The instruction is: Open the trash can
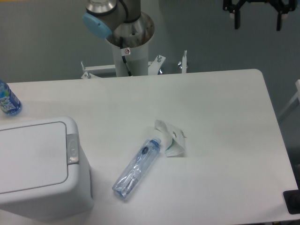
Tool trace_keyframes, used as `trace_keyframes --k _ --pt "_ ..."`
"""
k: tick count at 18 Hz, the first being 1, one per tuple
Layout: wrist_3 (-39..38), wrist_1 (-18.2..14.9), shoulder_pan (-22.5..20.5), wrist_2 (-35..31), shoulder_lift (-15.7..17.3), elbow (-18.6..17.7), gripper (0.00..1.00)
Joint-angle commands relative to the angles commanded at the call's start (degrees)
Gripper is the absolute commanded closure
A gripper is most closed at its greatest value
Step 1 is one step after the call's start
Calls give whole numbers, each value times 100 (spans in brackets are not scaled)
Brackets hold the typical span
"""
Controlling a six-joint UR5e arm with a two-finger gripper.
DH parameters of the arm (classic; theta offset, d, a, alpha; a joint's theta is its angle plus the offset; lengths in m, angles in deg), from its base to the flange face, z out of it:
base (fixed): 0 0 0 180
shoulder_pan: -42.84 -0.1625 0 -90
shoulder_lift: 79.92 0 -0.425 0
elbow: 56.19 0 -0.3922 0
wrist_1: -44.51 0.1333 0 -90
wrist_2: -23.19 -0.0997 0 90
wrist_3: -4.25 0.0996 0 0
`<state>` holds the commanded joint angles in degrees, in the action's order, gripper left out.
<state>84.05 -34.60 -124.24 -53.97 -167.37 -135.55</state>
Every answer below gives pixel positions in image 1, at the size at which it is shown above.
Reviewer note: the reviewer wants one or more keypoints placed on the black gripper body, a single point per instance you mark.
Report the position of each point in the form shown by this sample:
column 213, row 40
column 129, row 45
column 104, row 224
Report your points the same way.
column 279, row 5

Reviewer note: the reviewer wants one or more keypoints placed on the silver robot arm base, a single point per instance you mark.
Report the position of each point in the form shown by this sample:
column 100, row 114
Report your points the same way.
column 120, row 22

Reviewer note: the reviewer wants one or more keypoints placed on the grey trash can push button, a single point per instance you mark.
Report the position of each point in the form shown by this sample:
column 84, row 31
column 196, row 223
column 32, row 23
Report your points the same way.
column 72, row 149

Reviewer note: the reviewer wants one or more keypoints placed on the white trash can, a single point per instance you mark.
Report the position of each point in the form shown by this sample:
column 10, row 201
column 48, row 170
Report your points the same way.
column 35, row 180

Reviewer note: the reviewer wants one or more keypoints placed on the black clamp at table edge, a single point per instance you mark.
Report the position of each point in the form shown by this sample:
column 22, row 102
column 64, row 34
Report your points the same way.
column 292, row 200

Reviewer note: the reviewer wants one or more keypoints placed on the clear empty plastic bottle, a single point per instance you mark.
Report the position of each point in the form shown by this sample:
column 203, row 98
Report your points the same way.
column 137, row 167

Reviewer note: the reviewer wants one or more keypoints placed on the blue labelled water bottle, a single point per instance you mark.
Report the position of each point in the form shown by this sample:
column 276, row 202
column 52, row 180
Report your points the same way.
column 9, row 102

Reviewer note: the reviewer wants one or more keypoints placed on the white frame at right edge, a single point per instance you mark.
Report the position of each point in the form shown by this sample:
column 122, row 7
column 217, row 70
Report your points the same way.
column 291, row 105

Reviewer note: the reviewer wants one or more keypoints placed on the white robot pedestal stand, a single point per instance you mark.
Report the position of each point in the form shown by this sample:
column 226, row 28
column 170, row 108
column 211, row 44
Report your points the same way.
column 128, row 61

